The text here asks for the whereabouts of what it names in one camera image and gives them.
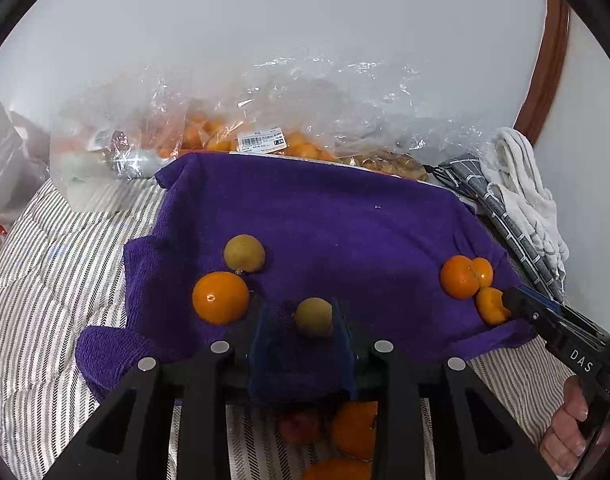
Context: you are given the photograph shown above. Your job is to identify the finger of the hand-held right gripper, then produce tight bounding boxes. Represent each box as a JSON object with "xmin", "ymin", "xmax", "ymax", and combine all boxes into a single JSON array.
[
  {"xmin": 519, "ymin": 286, "xmax": 610, "ymax": 342},
  {"xmin": 502, "ymin": 285, "xmax": 567, "ymax": 344}
]

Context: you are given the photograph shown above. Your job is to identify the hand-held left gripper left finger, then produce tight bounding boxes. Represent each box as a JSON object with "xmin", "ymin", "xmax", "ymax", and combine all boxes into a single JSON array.
[{"xmin": 45, "ymin": 302, "xmax": 312, "ymax": 480}]

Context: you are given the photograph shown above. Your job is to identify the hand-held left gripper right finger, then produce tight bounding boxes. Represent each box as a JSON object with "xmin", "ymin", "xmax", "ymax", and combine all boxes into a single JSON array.
[{"xmin": 311, "ymin": 302, "xmax": 557, "ymax": 480}]

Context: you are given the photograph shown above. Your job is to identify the green round fruit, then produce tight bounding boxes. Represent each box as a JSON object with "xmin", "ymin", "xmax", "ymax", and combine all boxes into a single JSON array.
[
  {"xmin": 223, "ymin": 233, "xmax": 266, "ymax": 275},
  {"xmin": 293, "ymin": 297, "xmax": 335, "ymax": 339}
]

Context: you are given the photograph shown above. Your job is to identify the purple towel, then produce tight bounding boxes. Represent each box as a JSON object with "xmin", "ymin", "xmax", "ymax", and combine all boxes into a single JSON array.
[{"xmin": 75, "ymin": 152, "xmax": 537, "ymax": 407}]

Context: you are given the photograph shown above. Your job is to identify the clear bag of brown fruits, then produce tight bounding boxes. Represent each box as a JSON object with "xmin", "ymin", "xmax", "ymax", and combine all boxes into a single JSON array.
[{"xmin": 305, "ymin": 55, "xmax": 488, "ymax": 183}]

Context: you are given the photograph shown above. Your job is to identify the person's right hand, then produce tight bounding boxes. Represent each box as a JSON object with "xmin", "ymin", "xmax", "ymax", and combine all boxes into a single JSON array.
[{"xmin": 540, "ymin": 376, "xmax": 594, "ymax": 479}]

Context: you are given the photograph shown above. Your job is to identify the large orange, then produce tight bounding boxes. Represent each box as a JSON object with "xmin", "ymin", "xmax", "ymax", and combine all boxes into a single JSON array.
[{"xmin": 331, "ymin": 400, "xmax": 380, "ymax": 461}]

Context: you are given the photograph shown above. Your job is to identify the small red fruit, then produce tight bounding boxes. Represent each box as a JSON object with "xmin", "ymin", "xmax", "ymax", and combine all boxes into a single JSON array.
[{"xmin": 278, "ymin": 409, "xmax": 322, "ymax": 444}]

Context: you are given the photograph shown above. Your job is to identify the grey checked folded cloth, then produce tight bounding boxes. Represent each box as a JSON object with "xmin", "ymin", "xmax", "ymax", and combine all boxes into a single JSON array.
[{"xmin": 434, "ymin": 153, "xmax": 567, "ymax": 307}]

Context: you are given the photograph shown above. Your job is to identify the white striped towel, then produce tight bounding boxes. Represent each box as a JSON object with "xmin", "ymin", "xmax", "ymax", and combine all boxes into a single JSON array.
[{"xmin": 486, "ymin": 127, "xmax": 570, "ymax": 277}]

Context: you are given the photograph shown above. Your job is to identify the crumpled translucent plastic bag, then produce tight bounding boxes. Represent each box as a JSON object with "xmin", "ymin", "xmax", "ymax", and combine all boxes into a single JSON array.
[{"xmin": 0, "ymin": 99, "xmax": 54, "ymax": 242}]

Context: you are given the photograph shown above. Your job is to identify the brown wooden door frame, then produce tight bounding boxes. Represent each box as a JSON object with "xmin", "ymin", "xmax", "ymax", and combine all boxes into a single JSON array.
[{"xmin": 514, "ymin": 0, "xmax": 571, "ymax": 147}]

